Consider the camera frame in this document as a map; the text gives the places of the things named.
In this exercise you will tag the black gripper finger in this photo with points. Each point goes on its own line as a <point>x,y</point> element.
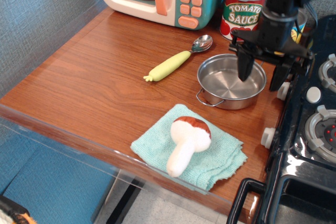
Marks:
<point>245,63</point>
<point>283,69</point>

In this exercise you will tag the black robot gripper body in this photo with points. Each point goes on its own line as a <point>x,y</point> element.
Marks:
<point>271,41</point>

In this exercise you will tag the small stainless steel pot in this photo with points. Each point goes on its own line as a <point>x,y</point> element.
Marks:
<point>222,88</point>

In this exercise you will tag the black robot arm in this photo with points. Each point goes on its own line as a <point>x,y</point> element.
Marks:
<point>286,7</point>

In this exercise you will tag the light blue cloth napkin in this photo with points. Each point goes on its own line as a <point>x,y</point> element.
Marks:
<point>220,161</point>

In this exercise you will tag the pineapple slices can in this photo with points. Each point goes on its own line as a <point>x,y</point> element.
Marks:
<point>299,25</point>

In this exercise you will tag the tomato sauce can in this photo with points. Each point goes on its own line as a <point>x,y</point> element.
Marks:
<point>240,15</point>

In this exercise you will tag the plush mushroom toy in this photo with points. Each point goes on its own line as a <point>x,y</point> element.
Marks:
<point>190,135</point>

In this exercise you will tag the black toy stove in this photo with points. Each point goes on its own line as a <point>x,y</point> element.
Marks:
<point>300,171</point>

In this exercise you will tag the clear acrylic table guard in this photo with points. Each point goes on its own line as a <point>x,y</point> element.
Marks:
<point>58,184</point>

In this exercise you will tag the spoon with green handle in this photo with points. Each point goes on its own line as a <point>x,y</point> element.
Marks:
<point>167,67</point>

